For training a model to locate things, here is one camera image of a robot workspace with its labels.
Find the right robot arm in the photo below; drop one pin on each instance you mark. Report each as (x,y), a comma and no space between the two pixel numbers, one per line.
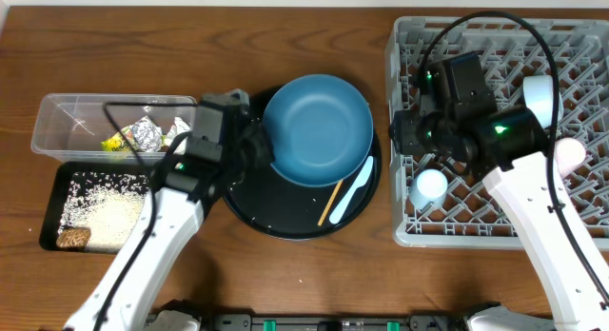
(509,152)

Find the black rectangular tray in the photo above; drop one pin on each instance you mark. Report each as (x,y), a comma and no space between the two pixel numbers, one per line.
(59,193)

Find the wooden chopstick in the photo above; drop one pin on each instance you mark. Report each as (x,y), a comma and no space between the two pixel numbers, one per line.
(330,202)

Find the grey plastic dishwasher rack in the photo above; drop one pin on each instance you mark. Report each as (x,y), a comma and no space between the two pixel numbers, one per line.
(469,217)

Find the pink plastic cup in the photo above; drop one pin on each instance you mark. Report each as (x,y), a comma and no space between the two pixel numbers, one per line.
(569,154)

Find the light blue bowl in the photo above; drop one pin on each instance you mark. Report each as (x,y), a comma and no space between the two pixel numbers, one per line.
(537,93)

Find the yellow foil snack wrapper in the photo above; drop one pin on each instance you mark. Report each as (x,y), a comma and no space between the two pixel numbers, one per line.
(144,136)

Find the clear plastic bin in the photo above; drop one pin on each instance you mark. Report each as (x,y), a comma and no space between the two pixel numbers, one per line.
(71,127)

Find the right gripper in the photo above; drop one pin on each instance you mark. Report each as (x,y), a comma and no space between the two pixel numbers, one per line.
(403,132)

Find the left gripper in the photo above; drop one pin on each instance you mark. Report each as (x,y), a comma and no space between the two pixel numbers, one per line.
(259,135)

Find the brown walnut cookie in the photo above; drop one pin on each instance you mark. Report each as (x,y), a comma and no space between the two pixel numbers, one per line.
(73,238)

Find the white tissue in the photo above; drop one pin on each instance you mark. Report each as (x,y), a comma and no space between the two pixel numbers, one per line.
(179,126)

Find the white rice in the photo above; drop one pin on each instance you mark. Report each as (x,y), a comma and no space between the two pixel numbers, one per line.
(108,204)

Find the round black serving tray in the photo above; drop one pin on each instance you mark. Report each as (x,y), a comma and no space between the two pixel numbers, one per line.
(270,204)

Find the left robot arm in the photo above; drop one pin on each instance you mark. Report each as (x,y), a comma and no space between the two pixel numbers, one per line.
(185,184)

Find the white plastic knife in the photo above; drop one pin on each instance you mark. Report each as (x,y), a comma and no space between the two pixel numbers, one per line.
(359,182)

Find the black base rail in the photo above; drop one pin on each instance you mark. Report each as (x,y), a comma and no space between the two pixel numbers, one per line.
(309,324)

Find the dark blue plate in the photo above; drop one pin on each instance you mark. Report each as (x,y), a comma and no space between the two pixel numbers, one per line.
(321,129)

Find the light blue plastic cup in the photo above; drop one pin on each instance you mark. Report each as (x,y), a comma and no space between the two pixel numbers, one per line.
(429,188)

